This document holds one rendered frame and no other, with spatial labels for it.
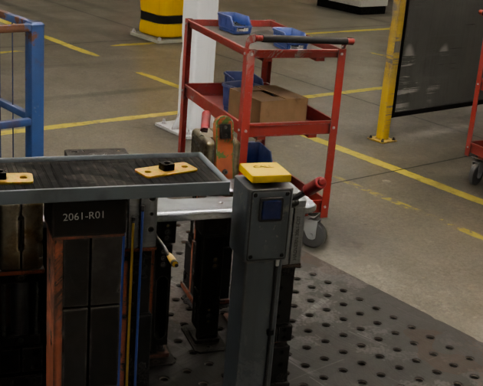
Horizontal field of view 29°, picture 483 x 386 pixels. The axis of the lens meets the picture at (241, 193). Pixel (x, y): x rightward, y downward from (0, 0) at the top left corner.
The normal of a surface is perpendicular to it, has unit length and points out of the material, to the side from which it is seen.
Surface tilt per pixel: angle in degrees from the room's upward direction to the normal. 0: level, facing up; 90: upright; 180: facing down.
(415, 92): 86
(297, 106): 90
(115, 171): 0
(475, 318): 0
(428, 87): 84
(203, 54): 90
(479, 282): 0
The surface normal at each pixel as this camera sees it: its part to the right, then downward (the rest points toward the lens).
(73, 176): 0.07, -0.94
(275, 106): 0.53, 0.32
